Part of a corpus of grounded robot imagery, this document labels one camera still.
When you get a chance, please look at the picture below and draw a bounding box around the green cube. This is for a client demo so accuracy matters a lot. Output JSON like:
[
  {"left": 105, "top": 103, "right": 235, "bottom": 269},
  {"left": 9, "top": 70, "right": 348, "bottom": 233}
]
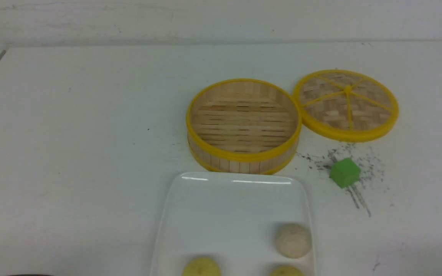
[{"left": 329, "top": 158, "right": 361, "bottom": 189}]

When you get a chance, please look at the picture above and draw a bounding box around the white rectangular plate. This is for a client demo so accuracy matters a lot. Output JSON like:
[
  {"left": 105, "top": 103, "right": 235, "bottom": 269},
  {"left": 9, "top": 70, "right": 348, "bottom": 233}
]
[{"left": 149, "top": 172, "right": 318, "bottom": 276}]

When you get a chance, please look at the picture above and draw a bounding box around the yellow steamed bun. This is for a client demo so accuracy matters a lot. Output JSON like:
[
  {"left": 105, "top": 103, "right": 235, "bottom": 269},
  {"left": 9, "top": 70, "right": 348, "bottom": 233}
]
[
  {"left": 182, "top": 256, "right": 221, "bottom": 276},
  {"left": 269, "top": 265, "right": 305, "bottom": 276}
]

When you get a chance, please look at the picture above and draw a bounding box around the woven bamboo steamer lid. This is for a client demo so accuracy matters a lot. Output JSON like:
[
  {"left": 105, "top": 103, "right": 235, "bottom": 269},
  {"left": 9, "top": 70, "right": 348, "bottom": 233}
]
[{"left": 292, "top": 69, "right": 399, "bottom": 143}]

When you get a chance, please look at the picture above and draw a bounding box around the bamboo steamer basket yellow rim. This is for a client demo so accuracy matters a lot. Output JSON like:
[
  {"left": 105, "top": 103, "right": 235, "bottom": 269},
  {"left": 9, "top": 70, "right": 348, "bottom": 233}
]
[{"left": 186, "top": 79, "right": 302, "bottom": 174}]

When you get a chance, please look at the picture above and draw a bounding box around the white steamed bun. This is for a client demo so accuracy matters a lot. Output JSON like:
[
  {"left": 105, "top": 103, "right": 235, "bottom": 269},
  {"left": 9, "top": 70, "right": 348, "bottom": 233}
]
[{"left": 275, "top": 223, "right": 313, "bottom": 259}]

